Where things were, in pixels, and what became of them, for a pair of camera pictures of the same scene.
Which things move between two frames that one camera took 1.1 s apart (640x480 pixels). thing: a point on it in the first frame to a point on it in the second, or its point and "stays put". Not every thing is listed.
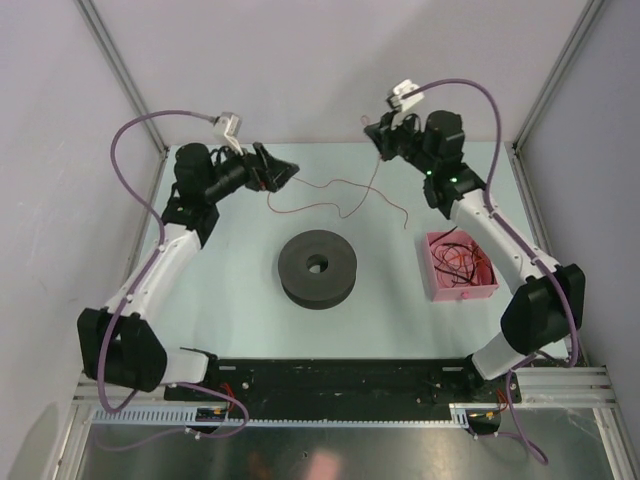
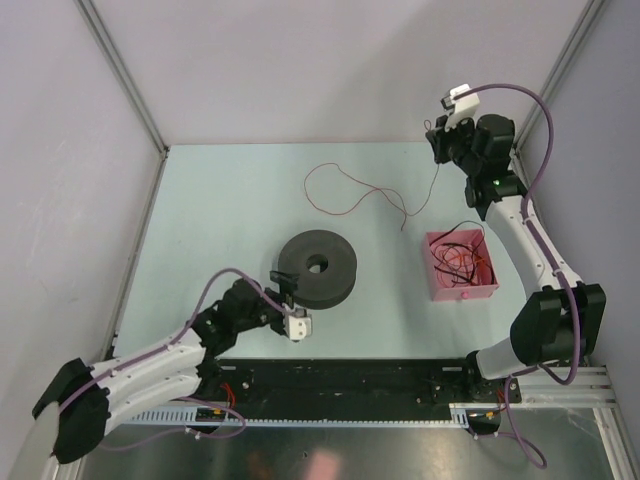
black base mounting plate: (350, 388) stays put
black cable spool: (317, 269) stays put
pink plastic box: (457, 266) stays put
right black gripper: (385, 136) to (439, 138)
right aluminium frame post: (590, 11) stays put
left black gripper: (262, 171) to (288, 285)
